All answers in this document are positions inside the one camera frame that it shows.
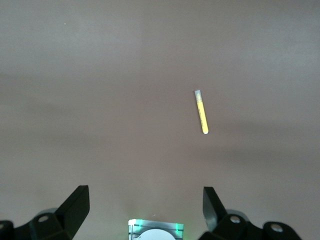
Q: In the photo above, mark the yellow pen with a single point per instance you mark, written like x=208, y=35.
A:
x=202, y=115

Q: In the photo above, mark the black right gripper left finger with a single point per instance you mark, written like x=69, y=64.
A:
x=62, y=225

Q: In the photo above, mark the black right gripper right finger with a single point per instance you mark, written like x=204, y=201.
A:
x=225, y=230

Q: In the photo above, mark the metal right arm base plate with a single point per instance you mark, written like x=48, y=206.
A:
x=132, y=230

